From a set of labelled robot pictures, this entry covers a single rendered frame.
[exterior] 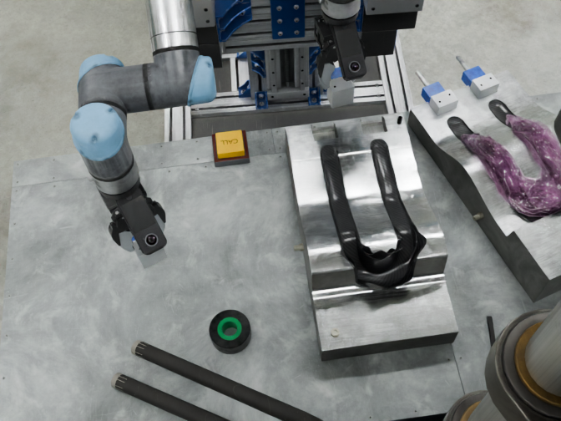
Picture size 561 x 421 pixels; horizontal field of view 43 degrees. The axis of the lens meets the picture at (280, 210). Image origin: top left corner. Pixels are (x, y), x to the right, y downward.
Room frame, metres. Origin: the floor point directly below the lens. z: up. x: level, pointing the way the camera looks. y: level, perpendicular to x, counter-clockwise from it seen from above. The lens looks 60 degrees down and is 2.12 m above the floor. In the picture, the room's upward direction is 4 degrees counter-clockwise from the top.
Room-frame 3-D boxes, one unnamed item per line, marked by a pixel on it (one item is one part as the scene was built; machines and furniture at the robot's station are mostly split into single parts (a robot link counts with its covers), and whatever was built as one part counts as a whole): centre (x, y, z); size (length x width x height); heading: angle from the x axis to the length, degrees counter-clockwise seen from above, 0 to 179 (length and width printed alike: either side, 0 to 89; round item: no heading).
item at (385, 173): (0.71, -0.18, 0.92); 0.35 x 0.16 x 0.09; 4
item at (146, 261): (0.67, 0.28, 0.93); 0.13 x 0.05 x 0.05; 27
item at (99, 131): (0.66, 0.27, 1.25); 0.09 x 0.08 x 0.11; 5
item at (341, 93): (1.03, -0.14, 0.93); 0.13 x 0.05 x 0.05; 14
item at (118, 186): (0.65, 0.27, 1.17); 0.08 x 0.08 x 0.05
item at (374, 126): (0.92, -0.21, 0.87); 0.05 x 0.05 x 0.04; 4
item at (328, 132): (0.92, -0.11, 0.87); 0.05 x 0.05 x 0.04; 4
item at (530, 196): (0.80, -0.51, 0.90); 0.26 x 0.18 x 0.08; 22
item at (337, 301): (0.69, -0.17, 0.87); 0.50 x 0.26 x 0.14; 4
